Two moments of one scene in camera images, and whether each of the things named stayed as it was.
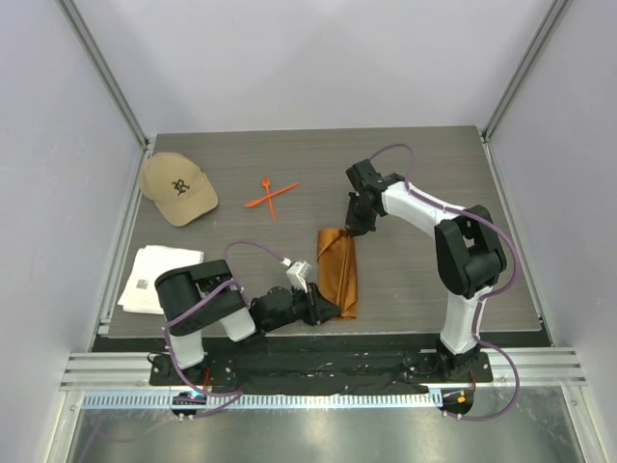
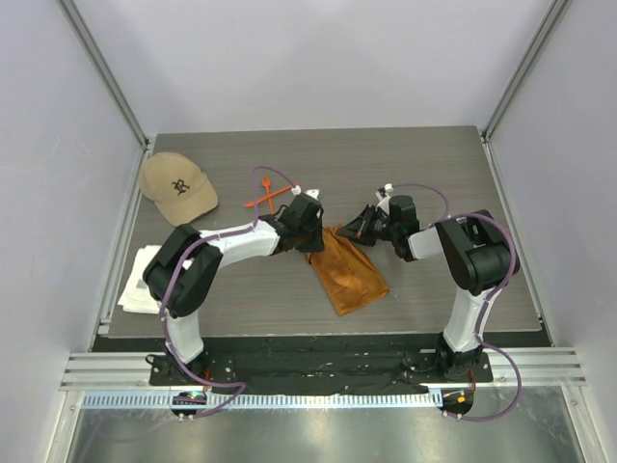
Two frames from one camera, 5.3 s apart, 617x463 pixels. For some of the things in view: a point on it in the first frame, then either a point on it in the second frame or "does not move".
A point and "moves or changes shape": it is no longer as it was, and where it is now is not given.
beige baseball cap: x=178 y=188 does not move
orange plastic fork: x=266 y=181 does not move
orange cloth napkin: x=336 y=276 moves or changes shape
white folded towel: x=141 y=294 does not move
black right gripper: x=355 y=226 -> x=359 y=229
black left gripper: x=319 y=309 -> x=317 y=244
